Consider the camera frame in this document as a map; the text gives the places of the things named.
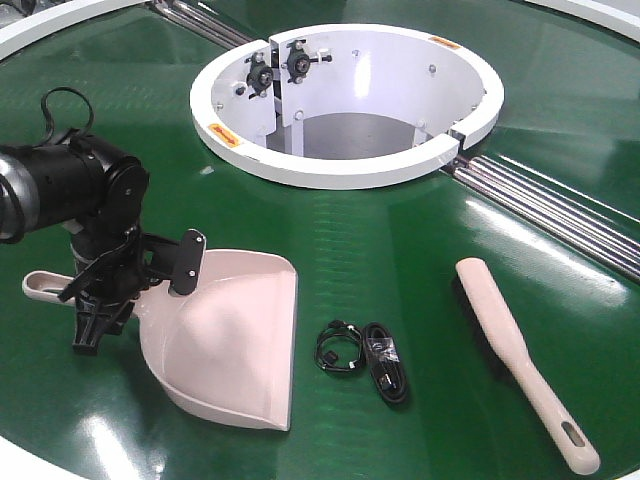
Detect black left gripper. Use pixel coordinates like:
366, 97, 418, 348
57, 219, 165, 355

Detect pink plastic dustpan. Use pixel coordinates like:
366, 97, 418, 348
21, 248, 299, 433

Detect thin black cable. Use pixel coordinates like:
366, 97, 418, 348
314, 319, 365, 372

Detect bagged thick black cable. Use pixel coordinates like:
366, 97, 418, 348
360, 322, 409, 405

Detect pink hand broom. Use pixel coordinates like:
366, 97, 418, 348
455, 257, 601, 475

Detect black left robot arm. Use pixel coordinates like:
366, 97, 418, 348
1, 93, 156, 355

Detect orange arrow warning sticker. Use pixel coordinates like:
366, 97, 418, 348
208, 123, 241, 148

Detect left black bearing block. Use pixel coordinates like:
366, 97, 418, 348
246, 52, 274, 99

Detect black bearing block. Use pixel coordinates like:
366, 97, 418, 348
246, 52, 274, 99
284, 39, 333, 84

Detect white outer rim left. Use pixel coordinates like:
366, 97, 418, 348
0, 0, 143, 60

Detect white rim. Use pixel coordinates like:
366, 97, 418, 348
526, 0, 639, 45
0, 0, 143, 60

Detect steel rollers rear left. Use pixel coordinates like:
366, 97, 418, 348
147, 0, 254, 49

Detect steel rollers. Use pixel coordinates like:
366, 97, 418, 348
443, 156, 639, 282
147, 0, 254, 49

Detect right black bearing block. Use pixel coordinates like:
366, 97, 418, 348
284, 39, 333, 84

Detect orange sticker far rim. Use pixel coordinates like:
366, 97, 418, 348
429, 36, 460, 50

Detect steel rollers right side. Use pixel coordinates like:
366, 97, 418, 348
443, 156, 639, 282

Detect white outer rim right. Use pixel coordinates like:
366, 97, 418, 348
526, 0, 639, 45

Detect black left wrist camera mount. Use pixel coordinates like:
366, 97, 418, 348
143, 229, 206, 296

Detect white central ring housing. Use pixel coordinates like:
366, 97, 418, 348
189, 24, 505, 190

